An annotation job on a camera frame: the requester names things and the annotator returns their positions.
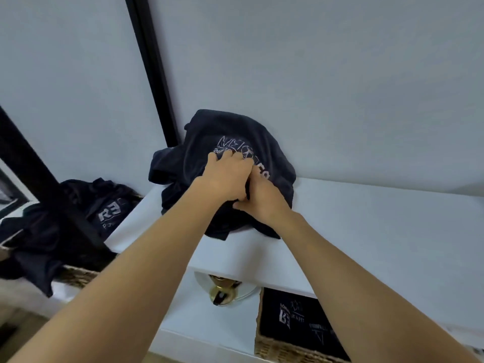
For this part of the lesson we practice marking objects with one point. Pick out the black metal pole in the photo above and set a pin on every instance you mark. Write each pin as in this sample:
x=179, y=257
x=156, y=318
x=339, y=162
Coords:
x=153, y=71

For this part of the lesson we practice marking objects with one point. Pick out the crumpled black printed t-shirt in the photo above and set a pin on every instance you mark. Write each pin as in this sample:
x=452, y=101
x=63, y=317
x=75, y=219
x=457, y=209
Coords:
x=49, y=223

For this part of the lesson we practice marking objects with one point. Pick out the person's left forearm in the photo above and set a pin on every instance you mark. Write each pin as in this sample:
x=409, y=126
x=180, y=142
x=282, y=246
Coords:
x=124, y=283

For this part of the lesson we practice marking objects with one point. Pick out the white framed picture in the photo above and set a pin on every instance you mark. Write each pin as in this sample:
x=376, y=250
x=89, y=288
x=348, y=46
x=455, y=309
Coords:
x=11, y=188

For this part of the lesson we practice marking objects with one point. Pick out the dark navy printed t-shirt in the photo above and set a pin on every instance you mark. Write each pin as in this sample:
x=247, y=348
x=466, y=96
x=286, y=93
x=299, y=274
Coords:
x=189, y=166

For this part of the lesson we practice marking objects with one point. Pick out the person's right hand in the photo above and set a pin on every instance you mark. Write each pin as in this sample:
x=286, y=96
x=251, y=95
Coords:
x=266, y=202

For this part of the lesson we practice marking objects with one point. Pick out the clear glass dish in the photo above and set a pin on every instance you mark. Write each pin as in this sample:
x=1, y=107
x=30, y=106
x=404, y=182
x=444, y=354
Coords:
x=247, y=292

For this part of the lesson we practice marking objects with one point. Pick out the person's left fingers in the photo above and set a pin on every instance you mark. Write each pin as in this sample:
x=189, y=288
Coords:
x=230, y=157

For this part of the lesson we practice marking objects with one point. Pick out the folded black printed garment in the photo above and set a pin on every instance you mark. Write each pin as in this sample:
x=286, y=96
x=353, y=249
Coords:
x=298, y=321

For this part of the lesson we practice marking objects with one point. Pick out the wicker basket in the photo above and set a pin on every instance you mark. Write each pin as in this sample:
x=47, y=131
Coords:
x=272, y=349
x=77, y=276

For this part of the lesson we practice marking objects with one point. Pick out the person's left hand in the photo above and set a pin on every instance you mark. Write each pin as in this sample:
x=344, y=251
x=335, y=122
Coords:
x=223, y=179

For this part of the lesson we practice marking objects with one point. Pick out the black diagonal frame bar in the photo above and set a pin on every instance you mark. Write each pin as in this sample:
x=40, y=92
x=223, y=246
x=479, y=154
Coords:
x=41, y=177

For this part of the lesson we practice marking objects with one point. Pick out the person's right thumb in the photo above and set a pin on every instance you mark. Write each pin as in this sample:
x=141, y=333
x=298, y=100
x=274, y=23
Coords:
x=242, y=205

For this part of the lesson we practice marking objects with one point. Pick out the white shelf cabinet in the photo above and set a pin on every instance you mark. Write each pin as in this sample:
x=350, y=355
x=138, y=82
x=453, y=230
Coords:
x=397, y=241

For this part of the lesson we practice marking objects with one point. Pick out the gold metal ornament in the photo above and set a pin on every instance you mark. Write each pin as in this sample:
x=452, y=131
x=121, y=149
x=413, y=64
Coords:
x=221, y=292

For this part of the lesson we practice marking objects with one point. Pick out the person's right forearm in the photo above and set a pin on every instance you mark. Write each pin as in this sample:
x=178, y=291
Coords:
x=363, y=298

